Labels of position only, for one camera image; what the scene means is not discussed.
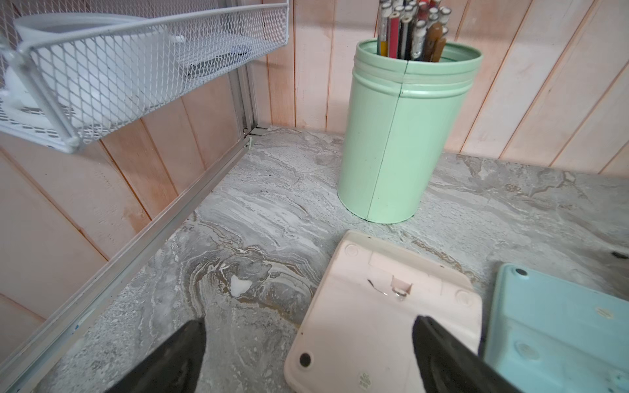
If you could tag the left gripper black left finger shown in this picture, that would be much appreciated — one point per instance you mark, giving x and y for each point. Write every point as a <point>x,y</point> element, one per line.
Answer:
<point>175,365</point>

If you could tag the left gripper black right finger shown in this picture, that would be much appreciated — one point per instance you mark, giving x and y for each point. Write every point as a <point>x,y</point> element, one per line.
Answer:
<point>447,365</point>

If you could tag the pink calculator face down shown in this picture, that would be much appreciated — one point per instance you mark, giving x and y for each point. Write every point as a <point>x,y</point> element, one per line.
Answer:
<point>357,333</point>

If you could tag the teal calculator face down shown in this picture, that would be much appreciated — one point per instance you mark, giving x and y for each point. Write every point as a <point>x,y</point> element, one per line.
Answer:
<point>546,334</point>

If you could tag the mint green pen cup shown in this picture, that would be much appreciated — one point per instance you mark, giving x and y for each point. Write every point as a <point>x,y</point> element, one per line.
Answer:
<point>400,115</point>

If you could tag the pens in cup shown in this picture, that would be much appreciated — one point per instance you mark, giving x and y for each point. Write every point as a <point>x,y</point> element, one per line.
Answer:
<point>414,31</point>

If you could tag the white wire mesh shelf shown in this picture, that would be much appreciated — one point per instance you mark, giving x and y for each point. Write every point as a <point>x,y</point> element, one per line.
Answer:
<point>73,72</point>

